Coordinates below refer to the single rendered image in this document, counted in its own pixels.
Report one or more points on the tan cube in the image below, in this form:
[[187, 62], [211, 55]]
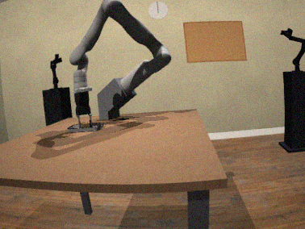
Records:
[[85, 124]]

